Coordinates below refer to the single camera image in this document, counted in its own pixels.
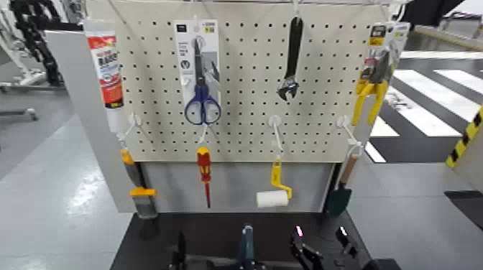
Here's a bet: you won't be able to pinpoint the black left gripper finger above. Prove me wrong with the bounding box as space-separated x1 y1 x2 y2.
174 231 188 270

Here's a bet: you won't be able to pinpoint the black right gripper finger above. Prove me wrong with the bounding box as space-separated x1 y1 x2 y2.
290 225 325 270
335 225 360 258

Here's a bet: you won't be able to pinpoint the blue plastic crate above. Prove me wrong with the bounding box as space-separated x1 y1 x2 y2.
188 223 303 270

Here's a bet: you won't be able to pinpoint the yellow black hand saw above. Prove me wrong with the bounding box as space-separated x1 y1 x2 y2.
120 148 159 220

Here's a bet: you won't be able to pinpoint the red yellow screwdriver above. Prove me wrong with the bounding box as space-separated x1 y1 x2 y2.
195 146 212 209

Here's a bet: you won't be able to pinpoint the white pegboard hook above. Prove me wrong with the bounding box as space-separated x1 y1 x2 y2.
336 114 365 157
116 112 144 142
268 114 285 159
197 124 211 149

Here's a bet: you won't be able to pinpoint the yellow black striped barrier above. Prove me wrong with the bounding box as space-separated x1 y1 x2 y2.
445 106 483 169

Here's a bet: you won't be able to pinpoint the grey display stand panel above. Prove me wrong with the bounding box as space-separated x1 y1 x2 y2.
44 29 336 214

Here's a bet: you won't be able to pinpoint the white perforated pegboard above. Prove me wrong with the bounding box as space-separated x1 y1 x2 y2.
111 0 393 164

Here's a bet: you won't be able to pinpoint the red white glue tube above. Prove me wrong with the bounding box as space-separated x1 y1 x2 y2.
83 19 125 134

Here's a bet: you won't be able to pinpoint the black adjustable wrench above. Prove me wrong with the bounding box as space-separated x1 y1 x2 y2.
277 16 305 102

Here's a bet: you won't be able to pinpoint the green trowel wooden handle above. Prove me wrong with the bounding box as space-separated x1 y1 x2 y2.
326 152 360 218

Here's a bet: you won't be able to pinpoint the yellow handled paint roller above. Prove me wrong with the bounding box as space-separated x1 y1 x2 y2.
256 159 293 208

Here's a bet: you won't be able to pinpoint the yellow handled pliers in package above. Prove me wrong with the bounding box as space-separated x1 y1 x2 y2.
351 21 411 127

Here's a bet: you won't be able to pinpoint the blue handled scissors in package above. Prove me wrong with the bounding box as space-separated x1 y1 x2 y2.
173 19 223 126

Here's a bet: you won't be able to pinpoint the white metal machine frame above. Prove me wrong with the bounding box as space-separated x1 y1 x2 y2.
0 7 48 121

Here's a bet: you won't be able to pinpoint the black cable chain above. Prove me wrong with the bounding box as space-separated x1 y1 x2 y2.
9 0 84 87

